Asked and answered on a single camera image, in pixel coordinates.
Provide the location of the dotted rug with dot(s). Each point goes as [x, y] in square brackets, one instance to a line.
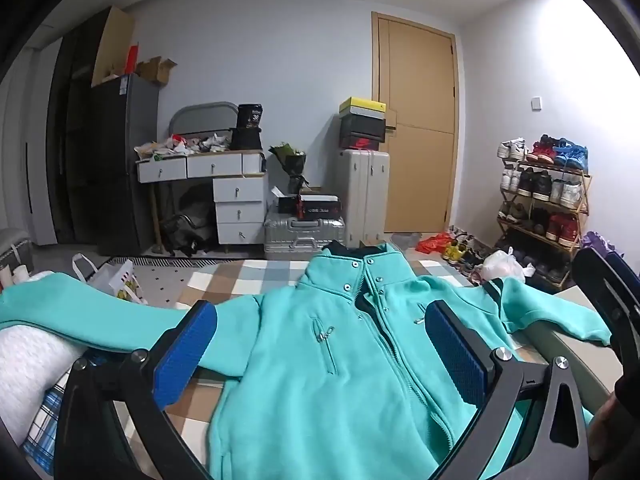
[170, 280]

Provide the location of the gold shoe rack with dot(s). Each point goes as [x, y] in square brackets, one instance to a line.
[585, 185]

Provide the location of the white wardrobe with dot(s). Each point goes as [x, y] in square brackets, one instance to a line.
[20, 160]

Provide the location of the silver suitcase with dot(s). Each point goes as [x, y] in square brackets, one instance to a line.
[300, 237]

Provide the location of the scattered loose shoes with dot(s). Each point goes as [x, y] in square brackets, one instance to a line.
[460, 252]

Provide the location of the blue plaid cloth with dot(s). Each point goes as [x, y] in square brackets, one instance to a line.
[45, 420]

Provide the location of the pile of desk clutter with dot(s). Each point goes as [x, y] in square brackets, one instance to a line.
[185, 145]

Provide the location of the yellow shoe box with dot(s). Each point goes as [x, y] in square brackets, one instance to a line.
[362, 107]

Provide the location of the red plastic bag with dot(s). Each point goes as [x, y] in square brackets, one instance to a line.
[435, 245]

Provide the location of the white tote bag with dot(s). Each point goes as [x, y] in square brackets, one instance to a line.
[117, 275]

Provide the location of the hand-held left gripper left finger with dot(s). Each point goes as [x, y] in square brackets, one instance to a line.
[187, 355]

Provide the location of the black paper bag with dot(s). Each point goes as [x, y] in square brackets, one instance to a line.
[247, 130]

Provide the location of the person's right hand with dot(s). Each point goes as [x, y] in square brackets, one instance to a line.
[607, 425]

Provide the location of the black backpack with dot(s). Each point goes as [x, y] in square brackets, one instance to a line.
[185, 232]

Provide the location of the shoe rack with shoes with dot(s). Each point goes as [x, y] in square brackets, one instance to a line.
[542, 185]

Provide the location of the grey side table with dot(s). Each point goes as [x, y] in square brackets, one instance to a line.
[575, 350]

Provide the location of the white drawer desk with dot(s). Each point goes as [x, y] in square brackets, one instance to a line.
[235, 195]

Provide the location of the checkered blanket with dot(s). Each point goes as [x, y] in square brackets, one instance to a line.
[225, 280]

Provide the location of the black red shoe box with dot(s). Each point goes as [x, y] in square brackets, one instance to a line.
[320, 207]

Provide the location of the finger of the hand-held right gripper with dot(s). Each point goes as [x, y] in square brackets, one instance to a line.
[600, 280]

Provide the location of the flat cardboard sheet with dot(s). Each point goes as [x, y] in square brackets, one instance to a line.
[112, 45]

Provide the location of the open cardboard box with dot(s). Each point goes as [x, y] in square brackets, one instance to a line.
[157, 72]

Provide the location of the black wardrobe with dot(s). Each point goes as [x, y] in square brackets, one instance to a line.
[70, 135]

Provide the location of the teal zip jacket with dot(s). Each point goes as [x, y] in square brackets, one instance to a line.
[300, 360]

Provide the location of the grey cloth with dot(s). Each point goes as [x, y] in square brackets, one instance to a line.
[406, 240]

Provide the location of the white wall switch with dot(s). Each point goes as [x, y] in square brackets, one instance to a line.
[536, 103]

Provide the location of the grey rounded panel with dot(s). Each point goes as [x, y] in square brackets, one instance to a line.
[205, 117]

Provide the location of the purple bag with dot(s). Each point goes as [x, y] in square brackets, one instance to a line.
[597, 241]

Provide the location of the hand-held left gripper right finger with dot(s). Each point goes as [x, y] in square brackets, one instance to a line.
[452, 355]

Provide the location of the white plastic bag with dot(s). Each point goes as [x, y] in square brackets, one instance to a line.
[502, 265]

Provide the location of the flower bouquet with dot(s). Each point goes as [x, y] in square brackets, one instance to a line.
[290, 157]

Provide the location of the wooden door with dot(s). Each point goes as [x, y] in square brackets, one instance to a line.
[415, 110]

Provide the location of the white pillow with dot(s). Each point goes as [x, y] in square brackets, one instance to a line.
[30, 360]

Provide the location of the white upright suitcase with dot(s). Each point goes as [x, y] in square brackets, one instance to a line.
[360, 195]

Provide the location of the dark grey refrigerator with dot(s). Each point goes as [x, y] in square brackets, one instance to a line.
[140, 160]

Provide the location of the open black box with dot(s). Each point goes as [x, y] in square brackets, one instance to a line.
[286, 202]

